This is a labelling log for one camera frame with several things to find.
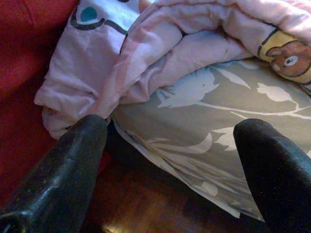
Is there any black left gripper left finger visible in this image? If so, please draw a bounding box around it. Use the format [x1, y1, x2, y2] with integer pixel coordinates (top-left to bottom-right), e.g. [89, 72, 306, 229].
[0, 114, 109, 233]

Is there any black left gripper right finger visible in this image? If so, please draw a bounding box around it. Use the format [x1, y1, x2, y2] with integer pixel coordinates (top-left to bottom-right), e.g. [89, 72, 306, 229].
[233, 118, 311, 233]

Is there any bed with grey floral sheet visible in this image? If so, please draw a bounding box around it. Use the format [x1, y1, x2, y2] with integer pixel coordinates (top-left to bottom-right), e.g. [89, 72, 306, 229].
[111, 59, 311, 223]

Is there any red sofa cushion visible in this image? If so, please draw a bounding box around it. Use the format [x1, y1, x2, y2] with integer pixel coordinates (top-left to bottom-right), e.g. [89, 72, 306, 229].
[0, 0, 112, 202]

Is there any pink cartoon print blanket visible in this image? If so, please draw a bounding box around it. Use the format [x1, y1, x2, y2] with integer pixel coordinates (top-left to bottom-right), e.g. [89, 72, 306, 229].
[34, 0, 311, 140]

